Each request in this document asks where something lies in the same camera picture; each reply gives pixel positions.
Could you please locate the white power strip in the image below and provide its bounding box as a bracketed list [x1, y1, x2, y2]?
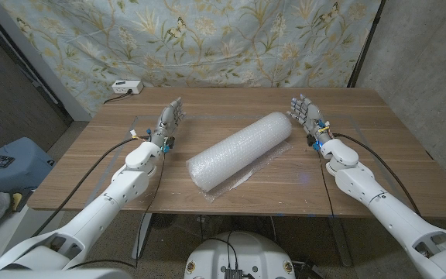
[111, 80, 145, 95]

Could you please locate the black torso cable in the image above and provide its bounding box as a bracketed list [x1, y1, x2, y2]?
[201, 232, 240, 270]

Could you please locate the white table leg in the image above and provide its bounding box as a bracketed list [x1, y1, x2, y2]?
[327, 216, 354, 267]
[132, 212, 154, 260]

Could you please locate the black backdrop stand pole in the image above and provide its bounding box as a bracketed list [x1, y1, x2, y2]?
[347, 0, 386, 88]

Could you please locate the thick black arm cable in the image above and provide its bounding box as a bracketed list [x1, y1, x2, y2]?
[331, 133, 422, 217]
[31, 137, 149, 238]

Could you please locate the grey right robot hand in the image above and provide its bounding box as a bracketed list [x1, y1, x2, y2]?
[286, 93, 335, 146]

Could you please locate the blue plastic storage bin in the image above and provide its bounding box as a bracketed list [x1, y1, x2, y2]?
[0, 136, 57, 195]

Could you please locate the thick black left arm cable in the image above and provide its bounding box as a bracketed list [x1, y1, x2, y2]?
[31, 137, 149, 238]

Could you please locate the floral light blue backdrop cloth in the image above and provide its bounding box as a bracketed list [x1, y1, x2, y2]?
[0, 0, 383, 117]

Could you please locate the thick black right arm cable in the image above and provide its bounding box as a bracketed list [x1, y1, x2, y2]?
[331, 133, 422, 217]

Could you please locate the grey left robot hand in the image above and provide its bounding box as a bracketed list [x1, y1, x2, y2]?
[149, 97, 186, 150]

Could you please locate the black power strip cord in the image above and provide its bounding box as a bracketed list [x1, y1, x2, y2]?
[103, 89, 133, 105]

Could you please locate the clear bubble wrap roll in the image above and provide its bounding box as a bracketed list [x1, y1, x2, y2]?
[186, 111, 293, 203]

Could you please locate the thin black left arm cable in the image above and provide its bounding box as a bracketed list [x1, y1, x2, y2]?
[67, 149, 166, 270]

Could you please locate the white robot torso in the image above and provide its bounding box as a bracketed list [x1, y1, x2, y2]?
[184, 231, 297, 279]

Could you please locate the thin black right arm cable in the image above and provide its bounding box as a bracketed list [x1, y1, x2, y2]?
[317, 150, 335, 217]

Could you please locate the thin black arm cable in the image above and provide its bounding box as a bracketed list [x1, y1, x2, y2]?
[67, 149, 166, 270]
[317, 150, 335, 217]

